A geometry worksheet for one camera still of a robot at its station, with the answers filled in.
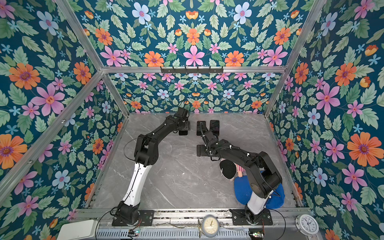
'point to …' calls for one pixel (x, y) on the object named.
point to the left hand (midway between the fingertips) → (187, 122)
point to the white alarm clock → (307, 224)
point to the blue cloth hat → (243, 192)
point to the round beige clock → (210, 225)
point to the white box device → (81, 230)
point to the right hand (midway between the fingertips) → (203, 150)
